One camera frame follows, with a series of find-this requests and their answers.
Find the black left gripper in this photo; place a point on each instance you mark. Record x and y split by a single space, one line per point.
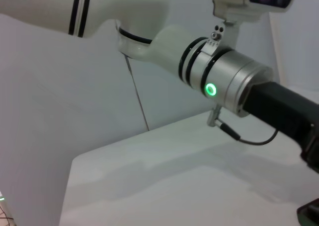
286 111

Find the green glasses case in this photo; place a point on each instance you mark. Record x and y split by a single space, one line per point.
310 216

